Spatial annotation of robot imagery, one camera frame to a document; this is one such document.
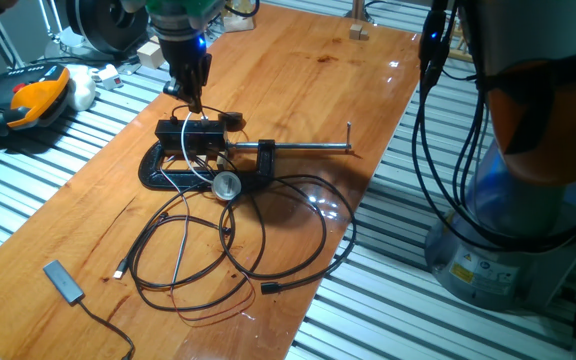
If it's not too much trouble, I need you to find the wooden rack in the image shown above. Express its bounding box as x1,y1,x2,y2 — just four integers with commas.
447,19,475,64

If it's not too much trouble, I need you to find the black docking station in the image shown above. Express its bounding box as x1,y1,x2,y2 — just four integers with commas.
154,118,229,157

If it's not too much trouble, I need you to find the slim grey USB hub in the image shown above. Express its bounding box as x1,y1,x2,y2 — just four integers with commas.
42,259,137,360

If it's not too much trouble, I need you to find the black cable with USB plug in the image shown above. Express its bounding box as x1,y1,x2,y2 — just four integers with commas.
114,189,329,281

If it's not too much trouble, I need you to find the white rounded object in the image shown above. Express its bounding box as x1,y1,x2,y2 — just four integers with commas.
65,63,98,112

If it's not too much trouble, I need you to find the black cable with USB socket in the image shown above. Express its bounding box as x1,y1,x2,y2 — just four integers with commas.
217,173,358,296

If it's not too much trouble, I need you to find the thin black wire with connectors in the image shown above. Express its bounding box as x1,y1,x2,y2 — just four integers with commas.
130,212,267,314

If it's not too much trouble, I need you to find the small white adapter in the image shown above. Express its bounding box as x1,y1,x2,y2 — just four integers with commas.
90,63,125,91

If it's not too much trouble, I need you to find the thin red wire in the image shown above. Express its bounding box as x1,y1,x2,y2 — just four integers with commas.
170,269,258,324

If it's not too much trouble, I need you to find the pale wooden cube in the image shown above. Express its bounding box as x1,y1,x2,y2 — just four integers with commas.
136,39,167,70

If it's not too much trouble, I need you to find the black metal C-clamp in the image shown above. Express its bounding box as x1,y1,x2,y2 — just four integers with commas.
137,122,353,192

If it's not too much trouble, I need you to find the black round USB device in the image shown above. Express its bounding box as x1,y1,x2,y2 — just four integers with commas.
169,102,246,132

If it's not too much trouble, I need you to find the wooden board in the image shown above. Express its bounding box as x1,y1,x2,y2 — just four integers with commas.
0,2,422,360

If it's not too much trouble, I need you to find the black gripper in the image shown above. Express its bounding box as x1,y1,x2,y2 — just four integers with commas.
159,33,214,115

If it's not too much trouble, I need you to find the white round USB device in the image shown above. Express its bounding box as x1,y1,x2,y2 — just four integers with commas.
179,110,243,202

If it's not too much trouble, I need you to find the black inline cable adapter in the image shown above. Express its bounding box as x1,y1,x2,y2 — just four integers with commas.
419,7,452,94

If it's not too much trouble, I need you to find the orange black teach pendant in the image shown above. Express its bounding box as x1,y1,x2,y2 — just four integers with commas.
0,62,72,137

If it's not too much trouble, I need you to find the thin grey cable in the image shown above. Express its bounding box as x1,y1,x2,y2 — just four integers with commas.
159,167,190,291

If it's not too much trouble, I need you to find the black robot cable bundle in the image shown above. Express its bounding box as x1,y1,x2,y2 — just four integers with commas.
410,0,576,254

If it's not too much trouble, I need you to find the small wooden block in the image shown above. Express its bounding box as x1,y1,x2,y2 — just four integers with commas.
348,23,371,42

